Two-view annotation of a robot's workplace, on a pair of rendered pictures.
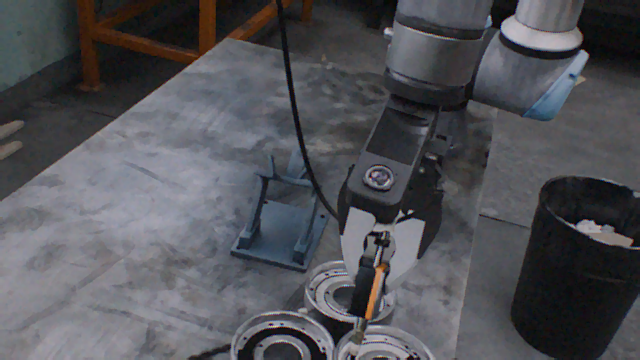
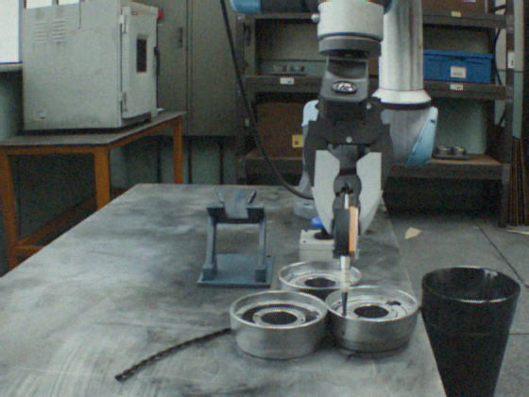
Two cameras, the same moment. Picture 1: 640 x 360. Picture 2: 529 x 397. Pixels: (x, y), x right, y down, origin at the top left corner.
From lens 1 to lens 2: 29 cm
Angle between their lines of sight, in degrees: 20
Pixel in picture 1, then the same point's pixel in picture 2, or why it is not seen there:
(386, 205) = (357, 102)
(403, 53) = (332, 18)
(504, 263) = not seen: hidden behind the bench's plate
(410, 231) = (370, 164)
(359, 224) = (326, 170)
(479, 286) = not seen: hidden behind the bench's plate
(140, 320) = (138, 326)
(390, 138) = (341, 71)
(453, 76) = (373, 28)
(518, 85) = (398, 135)
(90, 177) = (61, 260)
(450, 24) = not seen: outside the picture
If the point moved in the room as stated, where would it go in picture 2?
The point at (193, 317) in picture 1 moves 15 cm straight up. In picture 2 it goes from (183, 320) to (177, 198)
